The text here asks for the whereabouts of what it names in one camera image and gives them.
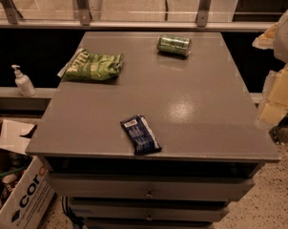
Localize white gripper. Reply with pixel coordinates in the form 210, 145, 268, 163
252, 10, 288, 129

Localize green soda can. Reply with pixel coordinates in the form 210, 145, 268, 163
157, 34, 192, 57

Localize blue rxbar blueberry wrapper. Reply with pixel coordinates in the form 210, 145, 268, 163
120, 114, 162, 155

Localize grey drawer cabinet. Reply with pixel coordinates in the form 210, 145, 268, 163
28, 31, 278, 229

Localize green chip bag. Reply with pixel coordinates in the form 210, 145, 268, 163
57, 49, 124, 81

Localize white pump dispenser bottle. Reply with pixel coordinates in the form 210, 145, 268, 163
11, 65, 36, 97

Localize white cardboard box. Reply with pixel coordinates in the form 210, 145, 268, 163
0, 119, 54, 229

